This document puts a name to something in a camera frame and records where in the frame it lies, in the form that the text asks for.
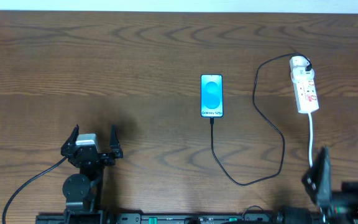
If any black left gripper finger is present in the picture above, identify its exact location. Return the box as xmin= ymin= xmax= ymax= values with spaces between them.
xmin=109 ymin=125 xmax=121 ymax=149
xmin=63 ymin=125 xmax=79 ymax=149

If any white usb charger plug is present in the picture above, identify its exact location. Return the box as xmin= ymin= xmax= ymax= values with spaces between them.
xmin=291 ymin=67 xmax=314 ymax=83

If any black charger cable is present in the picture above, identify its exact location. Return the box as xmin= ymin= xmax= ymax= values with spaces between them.
xmin=209 ymin=52 xmax=313 ymax=187

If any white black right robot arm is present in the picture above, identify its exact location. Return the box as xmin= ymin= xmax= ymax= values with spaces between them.
xmin=272 ymin=147 xmax=358 ymax=224

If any blue screen smartphone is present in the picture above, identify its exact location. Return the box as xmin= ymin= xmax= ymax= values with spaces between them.
xmin=200 ymin=74 xmax=224 ymax=118

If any white power strip cord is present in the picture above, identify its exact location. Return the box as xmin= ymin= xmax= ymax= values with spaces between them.
xmin=307 ymin=112 xmax=314 ymax=169

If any white power strip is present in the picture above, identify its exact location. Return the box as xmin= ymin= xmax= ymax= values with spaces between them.
xmin=290 ymin=56 xmax=319 ymax=114

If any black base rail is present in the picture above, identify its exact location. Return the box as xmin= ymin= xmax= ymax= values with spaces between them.
xmin=35 ymin=213 xmax=322 ymax=224

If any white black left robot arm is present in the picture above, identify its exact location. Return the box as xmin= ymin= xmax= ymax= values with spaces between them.
xmin=61 ymin=126 xmax=123 ymax=223

